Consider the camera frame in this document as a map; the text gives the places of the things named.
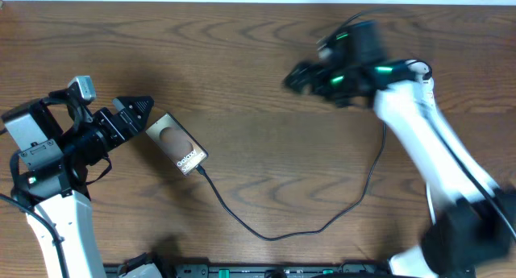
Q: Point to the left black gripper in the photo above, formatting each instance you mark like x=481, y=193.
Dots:
x=115, y=132

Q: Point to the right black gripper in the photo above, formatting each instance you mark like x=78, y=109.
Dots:
x=305, y=68

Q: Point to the Galaxy S25 Ultra smartphone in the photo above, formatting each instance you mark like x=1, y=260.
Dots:
x=183, y=150

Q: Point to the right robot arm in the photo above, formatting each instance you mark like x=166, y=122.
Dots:
x=475, y=221

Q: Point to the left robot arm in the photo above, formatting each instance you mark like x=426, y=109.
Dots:
x=58, y=140

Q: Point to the white power strip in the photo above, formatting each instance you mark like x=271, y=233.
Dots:
x=423, y=77

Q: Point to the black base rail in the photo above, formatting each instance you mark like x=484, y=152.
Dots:
x=197, y=270

